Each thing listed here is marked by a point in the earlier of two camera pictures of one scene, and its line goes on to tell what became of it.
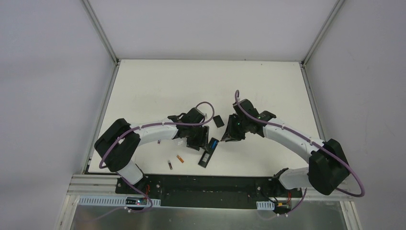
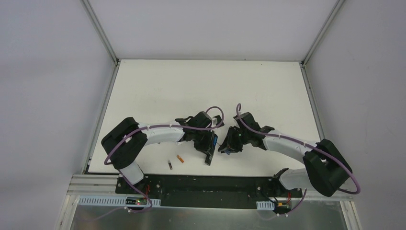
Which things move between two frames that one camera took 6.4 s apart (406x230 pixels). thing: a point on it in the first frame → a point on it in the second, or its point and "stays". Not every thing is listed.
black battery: [170, 165] stays
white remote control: [180, 142] stays
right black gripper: [233, 129] → [229, 145]
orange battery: [180, 158] stays
